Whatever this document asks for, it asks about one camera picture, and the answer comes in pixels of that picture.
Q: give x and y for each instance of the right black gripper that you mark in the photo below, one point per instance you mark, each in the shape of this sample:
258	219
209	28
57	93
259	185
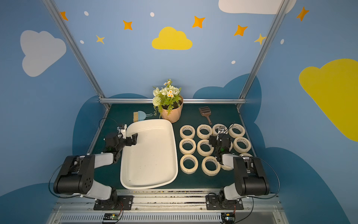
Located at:
221	139

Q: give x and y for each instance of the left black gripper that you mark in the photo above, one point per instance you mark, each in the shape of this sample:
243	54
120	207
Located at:
124	141

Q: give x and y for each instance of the white plastic storage box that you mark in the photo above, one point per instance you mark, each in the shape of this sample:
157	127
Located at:
153	161

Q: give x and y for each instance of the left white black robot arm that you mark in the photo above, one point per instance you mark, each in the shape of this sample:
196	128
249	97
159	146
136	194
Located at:
76	175

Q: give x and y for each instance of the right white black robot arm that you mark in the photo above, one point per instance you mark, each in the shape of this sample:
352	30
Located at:
249	175

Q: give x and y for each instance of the small blue dustpan brush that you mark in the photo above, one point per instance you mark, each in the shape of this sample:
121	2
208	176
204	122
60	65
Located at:
140	116

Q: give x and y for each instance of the brown slotted scoop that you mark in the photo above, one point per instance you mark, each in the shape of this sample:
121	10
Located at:
206	112

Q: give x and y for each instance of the potted white flower plant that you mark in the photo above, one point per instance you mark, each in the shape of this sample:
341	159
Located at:
168	102

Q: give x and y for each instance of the right green circuit board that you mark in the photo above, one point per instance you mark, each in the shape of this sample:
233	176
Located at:
228	218

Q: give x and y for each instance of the green circuit board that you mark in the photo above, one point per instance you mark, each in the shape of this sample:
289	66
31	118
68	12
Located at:
111	217
228	218

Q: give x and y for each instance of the left green circuit board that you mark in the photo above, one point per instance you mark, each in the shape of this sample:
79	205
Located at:
111	217

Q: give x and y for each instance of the left side aluminium rail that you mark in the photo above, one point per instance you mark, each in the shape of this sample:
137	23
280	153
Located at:
97	134

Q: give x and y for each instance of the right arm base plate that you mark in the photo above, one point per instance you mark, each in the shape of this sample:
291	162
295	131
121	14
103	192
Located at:
215	202

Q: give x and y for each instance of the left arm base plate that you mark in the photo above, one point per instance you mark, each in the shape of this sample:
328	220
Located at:
125	202

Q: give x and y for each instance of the aluminium front rail bed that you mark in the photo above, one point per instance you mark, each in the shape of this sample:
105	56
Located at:
169	206

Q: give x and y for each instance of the right aluminium frame post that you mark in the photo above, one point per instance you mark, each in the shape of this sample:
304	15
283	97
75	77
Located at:
275	25

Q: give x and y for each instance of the aluminium frame post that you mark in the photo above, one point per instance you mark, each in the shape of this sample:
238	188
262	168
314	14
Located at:
60	22
275	25

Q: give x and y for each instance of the left aluminium frame post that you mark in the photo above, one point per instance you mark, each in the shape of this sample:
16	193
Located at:
60	22

